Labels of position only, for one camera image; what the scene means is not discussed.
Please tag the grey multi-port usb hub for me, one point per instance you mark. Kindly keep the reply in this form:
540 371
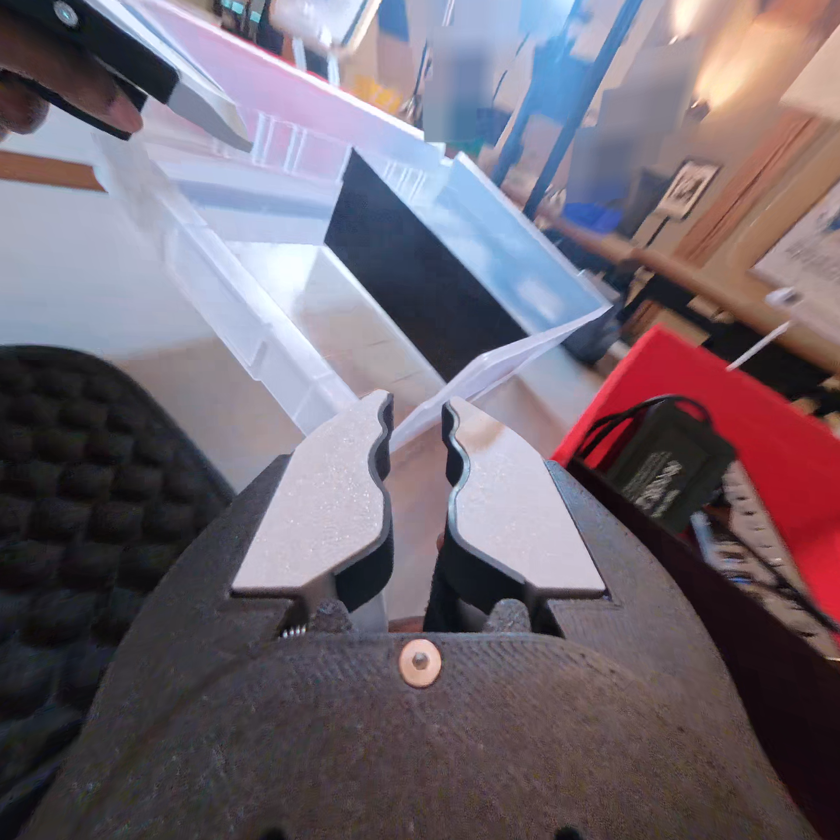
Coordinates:
754 525

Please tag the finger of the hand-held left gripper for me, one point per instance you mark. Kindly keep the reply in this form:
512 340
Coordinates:
210 115

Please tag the black honeycomb mesh cushion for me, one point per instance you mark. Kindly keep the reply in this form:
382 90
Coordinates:
79 492

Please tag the clear plastic bin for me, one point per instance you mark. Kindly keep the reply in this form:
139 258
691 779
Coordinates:
367 315

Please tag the red plastic bin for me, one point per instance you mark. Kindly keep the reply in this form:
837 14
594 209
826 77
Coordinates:
689 374

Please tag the black power adapter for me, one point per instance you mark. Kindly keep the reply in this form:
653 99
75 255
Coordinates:
663 472

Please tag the blue storage bin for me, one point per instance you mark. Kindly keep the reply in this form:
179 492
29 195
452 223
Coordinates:
590 216

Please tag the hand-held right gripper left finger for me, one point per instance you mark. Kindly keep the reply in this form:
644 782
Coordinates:
315 505

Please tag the person's left hand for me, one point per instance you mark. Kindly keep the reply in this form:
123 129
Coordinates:
59 65

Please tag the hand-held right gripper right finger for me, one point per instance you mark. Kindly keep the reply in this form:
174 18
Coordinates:
518 518

